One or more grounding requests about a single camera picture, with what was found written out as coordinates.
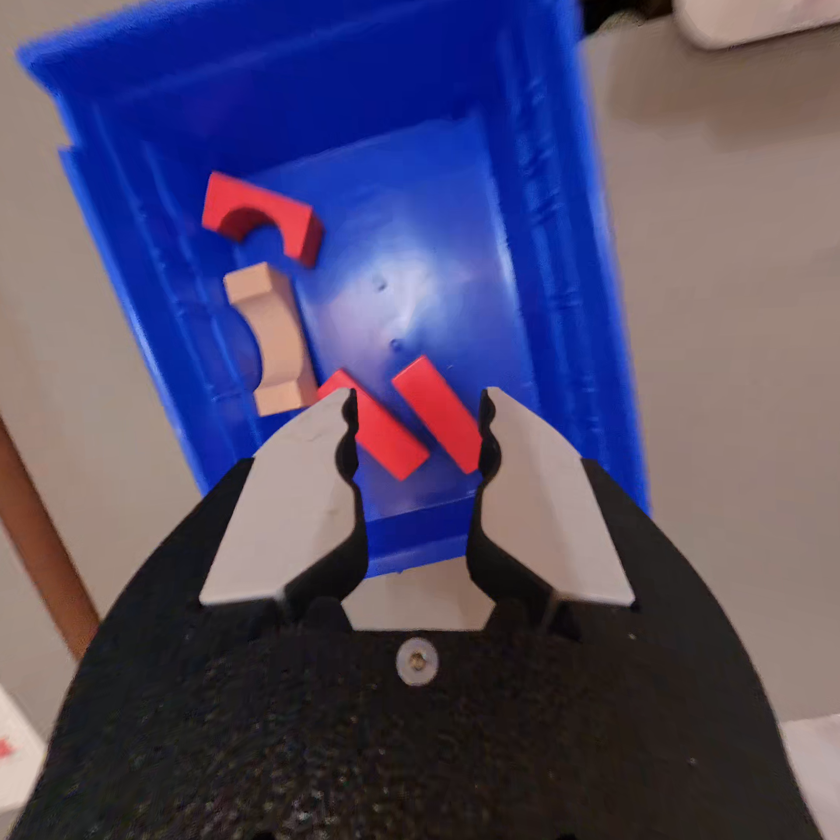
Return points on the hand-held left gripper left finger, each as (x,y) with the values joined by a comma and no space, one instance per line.
(289,512)

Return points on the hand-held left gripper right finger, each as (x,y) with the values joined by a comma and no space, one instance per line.
(551,518)

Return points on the blue plastic bin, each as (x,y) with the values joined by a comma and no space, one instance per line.
(407,262)

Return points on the red rectangular block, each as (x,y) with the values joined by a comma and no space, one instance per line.
(433,400)
(387,439)

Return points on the beige arch block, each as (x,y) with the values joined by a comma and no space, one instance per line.
(285,341)

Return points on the red arch block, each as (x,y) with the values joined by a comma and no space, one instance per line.
(275,202)

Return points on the white paper with red mark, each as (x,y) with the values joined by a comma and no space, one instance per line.
(16,748)

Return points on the white tablet stand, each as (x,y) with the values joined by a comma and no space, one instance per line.
(754,19)

